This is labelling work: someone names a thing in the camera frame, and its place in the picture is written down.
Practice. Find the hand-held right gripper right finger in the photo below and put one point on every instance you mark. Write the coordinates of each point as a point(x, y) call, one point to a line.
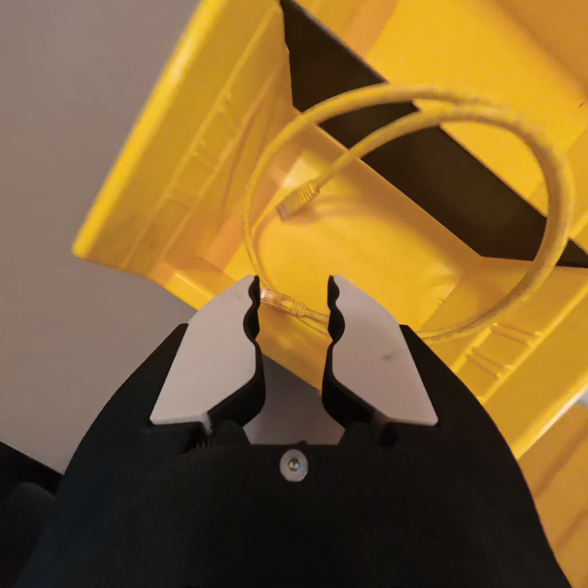
point(381, 367)

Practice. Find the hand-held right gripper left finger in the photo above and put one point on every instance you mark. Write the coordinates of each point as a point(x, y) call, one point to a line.
point(211, 363)

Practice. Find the yellow plastic bin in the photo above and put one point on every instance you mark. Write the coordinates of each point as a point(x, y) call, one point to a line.
point(193, 183)
point(560, 505)

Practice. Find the grey desk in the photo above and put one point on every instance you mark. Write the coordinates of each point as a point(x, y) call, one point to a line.
point(69, 138)

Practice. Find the black bin divider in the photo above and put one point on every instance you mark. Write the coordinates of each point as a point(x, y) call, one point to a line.
point(413, 160)

